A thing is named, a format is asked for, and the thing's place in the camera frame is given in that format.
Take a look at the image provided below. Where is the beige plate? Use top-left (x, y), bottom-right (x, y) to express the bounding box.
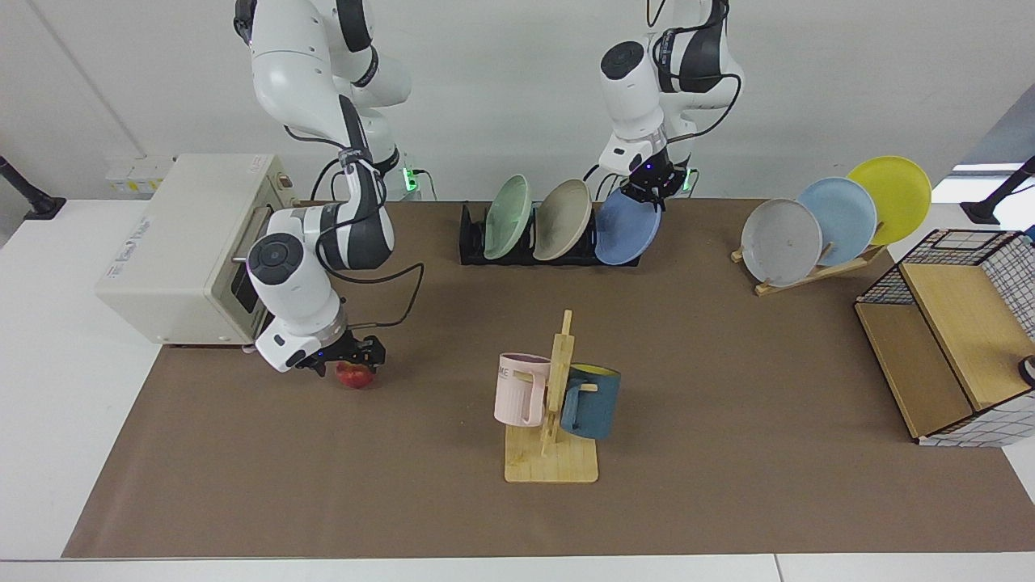
top-left (533, 179), bottom-right (593, 261)

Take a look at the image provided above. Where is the grey plate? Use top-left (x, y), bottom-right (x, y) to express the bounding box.
top-left (741, 199), bottom-right (823, 288)

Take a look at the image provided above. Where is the pale green plate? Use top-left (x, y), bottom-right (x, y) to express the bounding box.
top-left (484, 175), bottom-right (533, 260)

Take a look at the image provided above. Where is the black dish rack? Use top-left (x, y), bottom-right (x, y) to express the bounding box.
top-left (459, 202), bottom-right (644, 268)

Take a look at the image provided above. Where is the light blue plate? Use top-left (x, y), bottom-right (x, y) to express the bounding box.
top-left (796, 177), bottom-right (878, 268)

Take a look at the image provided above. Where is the wooden plate rack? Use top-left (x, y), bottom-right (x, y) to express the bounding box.
top-left (730, 242), bottom-right (888, 297)

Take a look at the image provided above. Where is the yellow plate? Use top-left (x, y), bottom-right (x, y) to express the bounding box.
top-left (847, 155), bottom-right (932, 247)

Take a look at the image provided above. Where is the brown table cloth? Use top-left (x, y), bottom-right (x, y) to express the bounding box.
top-left (62, 199), bottom-right (1035, 559)

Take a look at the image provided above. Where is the pink cup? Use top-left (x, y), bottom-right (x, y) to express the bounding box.
top-left (494, 352), bottom-right (552, 427)

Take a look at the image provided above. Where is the pale toaster oven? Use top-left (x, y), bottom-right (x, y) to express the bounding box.
top-left (95, 154), bottom-right (304, 351)

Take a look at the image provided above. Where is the wooden cup stand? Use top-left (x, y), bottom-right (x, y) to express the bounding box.
top-left (505, 310), bottom-right (599, 484)

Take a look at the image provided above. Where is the dark blue cup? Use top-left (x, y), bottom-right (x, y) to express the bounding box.
top-left (560, 364), bottom-right (622, 441)

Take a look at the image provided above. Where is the black stand foot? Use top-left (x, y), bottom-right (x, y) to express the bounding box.
top-left (960, 156), bottom-right (1035, 226)
top-left (0, 155), bottom-right (67, 221)

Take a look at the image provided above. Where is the black base cable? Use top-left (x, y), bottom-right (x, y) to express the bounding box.
top-left (311, 156), bottom-right (357, 201)
top-left (584, 164), bottom-right (617, 201)

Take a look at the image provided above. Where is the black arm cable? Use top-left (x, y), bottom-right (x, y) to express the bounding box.
top-left (659, 71), bottom-right (745, 146)
top-left (287, 125), bottom-right (426, 331)

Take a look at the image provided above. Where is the white wall socket strip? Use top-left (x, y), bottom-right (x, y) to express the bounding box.
top-left (105, 156), bottom-right (175, 195)

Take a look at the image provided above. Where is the wire basket with wooden floor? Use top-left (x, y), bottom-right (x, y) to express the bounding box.
top-left (855, 229), bottom-right (1035, 448)

